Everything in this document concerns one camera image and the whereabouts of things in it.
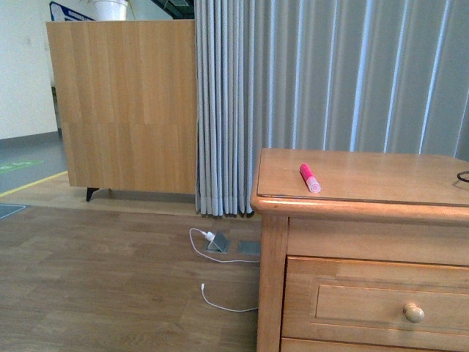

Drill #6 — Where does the black cabinet leg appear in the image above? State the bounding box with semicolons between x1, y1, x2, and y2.
86;187;100;202

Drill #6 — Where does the white charger plug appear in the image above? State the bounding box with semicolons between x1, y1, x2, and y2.
202;232;215;242

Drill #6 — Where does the light wooden cabinet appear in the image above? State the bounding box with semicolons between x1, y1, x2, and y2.
46;20;197;194

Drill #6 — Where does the white charging cable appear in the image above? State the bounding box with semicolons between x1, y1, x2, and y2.
188;227;262;313

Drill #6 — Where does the pink marker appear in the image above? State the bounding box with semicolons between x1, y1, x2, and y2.
299;164;322;194

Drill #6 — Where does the grey curtain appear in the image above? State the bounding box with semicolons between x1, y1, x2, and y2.
194;1;468;216

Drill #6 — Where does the open metal floor socket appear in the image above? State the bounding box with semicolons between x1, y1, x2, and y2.
204;231;230;253

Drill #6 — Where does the closed metal floor plate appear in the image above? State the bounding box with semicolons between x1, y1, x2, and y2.
237;241;261;256

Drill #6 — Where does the wooden nightstand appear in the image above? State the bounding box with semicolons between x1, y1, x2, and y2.
251;149;468;351

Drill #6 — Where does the white plant pot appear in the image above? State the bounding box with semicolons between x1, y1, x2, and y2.
92;0;129;21

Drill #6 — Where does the blue wall sign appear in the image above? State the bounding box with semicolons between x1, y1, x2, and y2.
48;1;93;21

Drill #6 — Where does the wooden drawer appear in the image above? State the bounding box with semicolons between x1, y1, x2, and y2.
279;337;469;352
281;257;468;351

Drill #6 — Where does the round wooden drawer knob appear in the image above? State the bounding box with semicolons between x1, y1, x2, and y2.
403;303;425;323

